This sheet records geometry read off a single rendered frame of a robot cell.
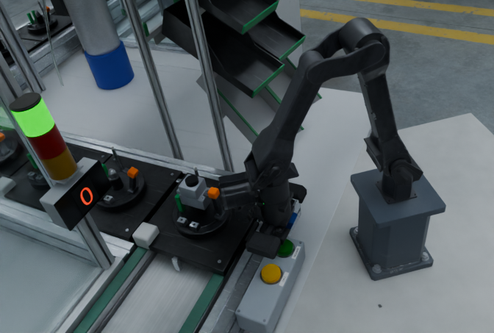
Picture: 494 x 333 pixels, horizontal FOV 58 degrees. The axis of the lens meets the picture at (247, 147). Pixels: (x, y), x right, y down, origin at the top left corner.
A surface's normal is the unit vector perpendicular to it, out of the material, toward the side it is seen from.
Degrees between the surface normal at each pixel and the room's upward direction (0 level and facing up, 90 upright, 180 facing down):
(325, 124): 0
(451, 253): 0
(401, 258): 90
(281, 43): 25
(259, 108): 45
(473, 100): 0
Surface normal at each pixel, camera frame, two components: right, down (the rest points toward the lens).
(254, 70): 0.21, -0.56
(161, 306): -0.14, -0.76
